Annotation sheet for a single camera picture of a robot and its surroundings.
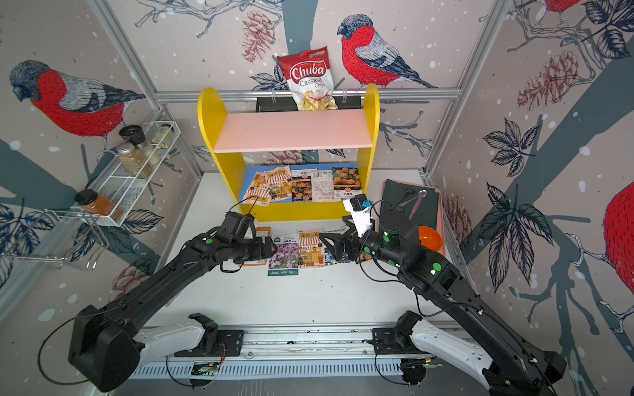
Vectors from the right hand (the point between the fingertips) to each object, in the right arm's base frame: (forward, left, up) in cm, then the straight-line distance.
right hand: (332, 225), depth 62 cm
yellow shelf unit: (+54, +20, -31) cm, 66 cm away
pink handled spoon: (+39, -41, -32) cm, 65 cm away
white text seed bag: (+30, +4, -18) cm, 36 cm away
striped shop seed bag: (+9, +8, -32) cm, 35 cm away
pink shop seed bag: (+26, +29, -18) cm, 43 cm away
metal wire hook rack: (-3, +70, -4) cm, 71 cm away
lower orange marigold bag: (+33, -5, -19) cm, 38 cm away
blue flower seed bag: (+7, +1, -34) cm, 34 cm away
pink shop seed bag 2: (+31, +22, -18) cm, 43 cm away
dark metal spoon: (+40, -36, -33) cm, 63 cm away
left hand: (+4, +20, -20) cm, 29 cm away
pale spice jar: (+33, +61, +3) cm, 69 cm away
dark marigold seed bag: (+31, +13, -19) cm, 39 cm away
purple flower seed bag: (+4, +18, -32) cm, 37 cm away
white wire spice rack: (+10, +66, -2) cm, 67 cm away
